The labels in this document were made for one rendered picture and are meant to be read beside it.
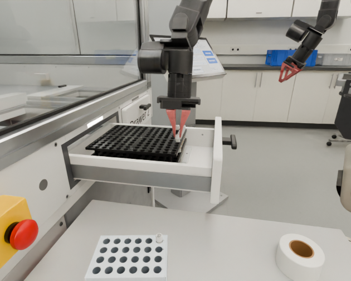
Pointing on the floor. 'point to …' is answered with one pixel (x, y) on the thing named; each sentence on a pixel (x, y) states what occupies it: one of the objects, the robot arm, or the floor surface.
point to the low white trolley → (195, 245)
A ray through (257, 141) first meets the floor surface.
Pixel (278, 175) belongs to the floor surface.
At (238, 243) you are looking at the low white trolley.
